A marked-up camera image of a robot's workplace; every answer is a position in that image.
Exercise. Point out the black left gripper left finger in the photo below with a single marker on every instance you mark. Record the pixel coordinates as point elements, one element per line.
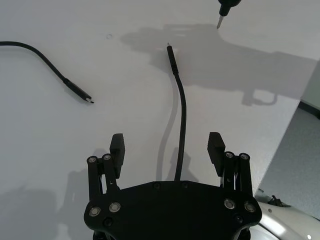
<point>117,155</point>

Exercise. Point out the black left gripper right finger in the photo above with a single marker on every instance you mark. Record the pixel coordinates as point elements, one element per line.
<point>216,150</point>

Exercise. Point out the black electric screwdriver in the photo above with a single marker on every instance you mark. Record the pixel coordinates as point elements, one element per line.
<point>223,10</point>

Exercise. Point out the silver robot body shell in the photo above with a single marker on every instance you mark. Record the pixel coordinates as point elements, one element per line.
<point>280,222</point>

